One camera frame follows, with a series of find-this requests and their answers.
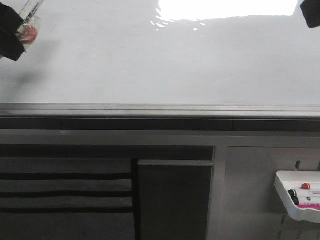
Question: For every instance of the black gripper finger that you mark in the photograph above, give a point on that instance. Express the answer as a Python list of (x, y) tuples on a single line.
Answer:
[(10, 21), (311, 12)]

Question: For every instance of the white whiteboard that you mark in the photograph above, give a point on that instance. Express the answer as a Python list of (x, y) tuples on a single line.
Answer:
[(195, 58)]

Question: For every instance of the grey slatted shelf unit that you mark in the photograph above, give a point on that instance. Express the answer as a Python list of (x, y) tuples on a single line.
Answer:
[(69, 199)]

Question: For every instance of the white plastic marker tray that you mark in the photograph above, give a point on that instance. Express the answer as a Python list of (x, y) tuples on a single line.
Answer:
[(293, 180)]

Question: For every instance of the red capped marker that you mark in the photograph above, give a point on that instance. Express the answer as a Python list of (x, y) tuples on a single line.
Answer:
[(313, 186)]

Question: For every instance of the upper black capped marker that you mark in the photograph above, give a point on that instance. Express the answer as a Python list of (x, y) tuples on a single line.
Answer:
[(303, 193)]

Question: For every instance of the black capped marker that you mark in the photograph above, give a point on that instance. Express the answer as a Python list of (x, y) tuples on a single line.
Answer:
[(303, 193), (308, 201)]

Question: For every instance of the lower black capped marker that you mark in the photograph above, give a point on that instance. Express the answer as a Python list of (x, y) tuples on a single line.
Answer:
[(308, 201)]

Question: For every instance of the dark grey cabinet panel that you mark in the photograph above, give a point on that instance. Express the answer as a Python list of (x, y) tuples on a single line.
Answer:
[(174, 198)]

